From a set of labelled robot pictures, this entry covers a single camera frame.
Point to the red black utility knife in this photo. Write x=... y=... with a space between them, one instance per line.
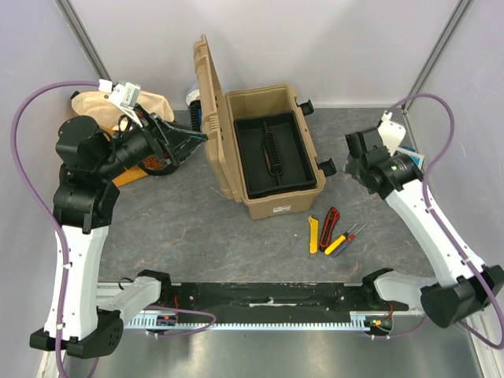
x=330 y=221

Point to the yellow handle screwdriver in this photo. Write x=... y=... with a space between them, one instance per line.
x=335 y=245

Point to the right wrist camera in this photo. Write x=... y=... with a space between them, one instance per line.
x=391 y=133

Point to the yellow canvas tote bag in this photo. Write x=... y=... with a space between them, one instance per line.
x=97 y=105

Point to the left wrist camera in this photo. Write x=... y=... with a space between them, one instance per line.
x=123 y=95

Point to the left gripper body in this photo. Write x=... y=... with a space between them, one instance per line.
x=138 y=144

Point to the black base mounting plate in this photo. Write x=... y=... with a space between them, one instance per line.
x=276 y=302

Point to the blue razor package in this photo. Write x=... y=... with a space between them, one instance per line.
x=417 y=158

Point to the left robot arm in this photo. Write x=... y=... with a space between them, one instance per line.
x=83 y=210

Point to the red blue screwdriver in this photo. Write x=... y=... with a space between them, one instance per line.
x=346 y=242

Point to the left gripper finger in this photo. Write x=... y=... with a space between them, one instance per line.
x=181 y=145
x=173 y=127

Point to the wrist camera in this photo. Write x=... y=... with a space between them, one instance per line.
x=123 y=95
x=391 y=133

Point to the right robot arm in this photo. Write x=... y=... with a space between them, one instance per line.
x=456 y=290

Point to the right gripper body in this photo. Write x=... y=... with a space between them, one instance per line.
x=352 y=169

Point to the yellow utility knife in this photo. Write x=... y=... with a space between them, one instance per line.
x=313 y=235

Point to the tan plastic toolbox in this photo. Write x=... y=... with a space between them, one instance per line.
x=220 y=110

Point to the black toolbox tray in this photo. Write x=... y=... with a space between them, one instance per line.
x=273 y=155

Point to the slotted cable duct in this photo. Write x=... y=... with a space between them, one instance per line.
x=160 y=322

